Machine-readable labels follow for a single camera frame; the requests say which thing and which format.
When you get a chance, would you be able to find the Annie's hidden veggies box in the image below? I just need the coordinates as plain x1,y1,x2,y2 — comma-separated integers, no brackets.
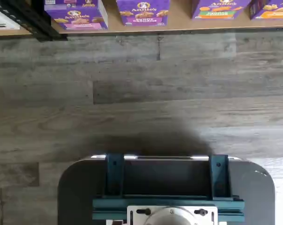
192,0,252,20

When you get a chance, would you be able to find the white carton dark emblem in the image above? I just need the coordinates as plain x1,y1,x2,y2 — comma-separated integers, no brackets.
0,6,20,30

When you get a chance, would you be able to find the purple Annie's box violet patch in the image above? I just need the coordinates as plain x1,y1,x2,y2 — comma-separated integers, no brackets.
116,0,170,26

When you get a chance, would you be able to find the grey robot base platform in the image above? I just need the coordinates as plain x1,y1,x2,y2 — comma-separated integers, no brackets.
57,154,276,225

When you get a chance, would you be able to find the purple Annie's box orange patch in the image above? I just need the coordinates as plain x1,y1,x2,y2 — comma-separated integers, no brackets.
249,0,283,20

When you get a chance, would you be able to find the black metal shelf post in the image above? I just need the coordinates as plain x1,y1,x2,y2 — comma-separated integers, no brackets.
2,0,68,42

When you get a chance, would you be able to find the wooden shelf board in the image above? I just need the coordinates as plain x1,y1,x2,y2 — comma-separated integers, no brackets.
0,0,283,38

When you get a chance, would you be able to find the teal metal base frame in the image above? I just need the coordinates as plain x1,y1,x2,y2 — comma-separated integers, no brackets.
92,153,245,222

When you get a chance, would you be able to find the purple Annie's box pink patch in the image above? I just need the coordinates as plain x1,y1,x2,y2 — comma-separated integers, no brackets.
44,0,109,30

